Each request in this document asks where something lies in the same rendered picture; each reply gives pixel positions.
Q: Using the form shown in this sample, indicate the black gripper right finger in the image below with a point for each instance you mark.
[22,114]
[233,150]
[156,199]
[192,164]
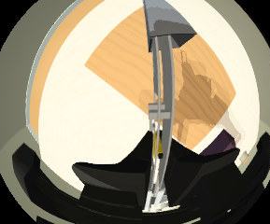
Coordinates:
[185,168]

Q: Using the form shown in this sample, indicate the light brown wooden board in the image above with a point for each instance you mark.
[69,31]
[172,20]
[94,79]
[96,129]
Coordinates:
[204,90]

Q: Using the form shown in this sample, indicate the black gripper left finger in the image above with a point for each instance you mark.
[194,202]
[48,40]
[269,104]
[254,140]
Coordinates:
[131,174]

